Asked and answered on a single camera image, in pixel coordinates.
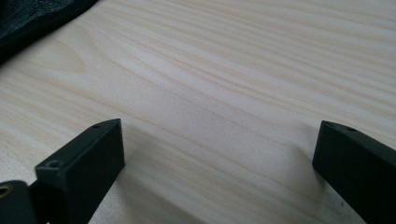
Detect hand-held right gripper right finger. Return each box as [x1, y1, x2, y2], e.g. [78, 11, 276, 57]
[312, 120, 396, 224]

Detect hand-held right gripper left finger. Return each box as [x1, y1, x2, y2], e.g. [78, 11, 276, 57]
[34, 118, 126, 224]

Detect dark fuzzy cloth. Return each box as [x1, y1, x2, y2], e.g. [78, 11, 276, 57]
[0, 0, 99, 65]

